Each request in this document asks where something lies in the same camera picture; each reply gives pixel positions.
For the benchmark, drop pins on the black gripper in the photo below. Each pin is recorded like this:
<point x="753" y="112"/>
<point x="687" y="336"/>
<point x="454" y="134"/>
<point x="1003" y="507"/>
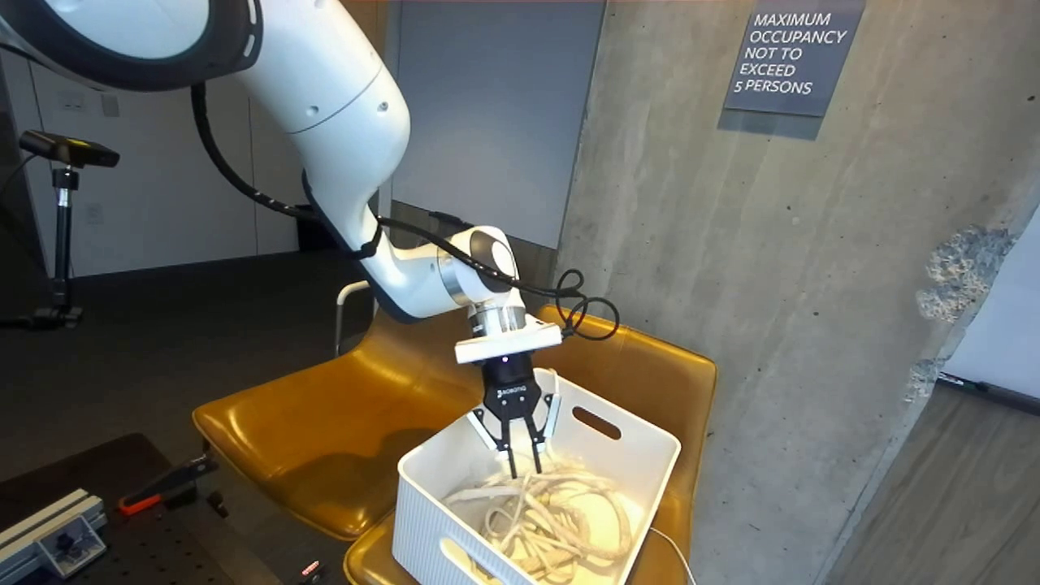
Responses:
<point x="509" y="387"/>

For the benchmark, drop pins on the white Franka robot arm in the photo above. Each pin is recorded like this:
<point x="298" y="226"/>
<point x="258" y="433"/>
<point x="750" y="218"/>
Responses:
<point x="325" y="99"/>

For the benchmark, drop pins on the white plastic basket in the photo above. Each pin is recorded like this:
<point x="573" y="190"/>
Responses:
<point x="638" y="476"/>

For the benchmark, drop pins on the mustard yellow leather chair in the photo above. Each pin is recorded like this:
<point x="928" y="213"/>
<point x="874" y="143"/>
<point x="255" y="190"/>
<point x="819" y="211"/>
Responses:
<point x="672" y="375"/>
<point x="282" y="442"/>

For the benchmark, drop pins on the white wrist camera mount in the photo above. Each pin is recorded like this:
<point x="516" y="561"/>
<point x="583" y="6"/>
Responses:
<point x="509" y="343"/>

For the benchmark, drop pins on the gray occupancy wall sign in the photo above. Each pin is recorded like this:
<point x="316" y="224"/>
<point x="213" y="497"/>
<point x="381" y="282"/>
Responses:
<point x="791" y="67"/>

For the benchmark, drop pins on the aluminium rail bracket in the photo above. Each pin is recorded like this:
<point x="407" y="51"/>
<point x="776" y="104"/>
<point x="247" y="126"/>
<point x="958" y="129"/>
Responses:
<point x="49" y="530"/>

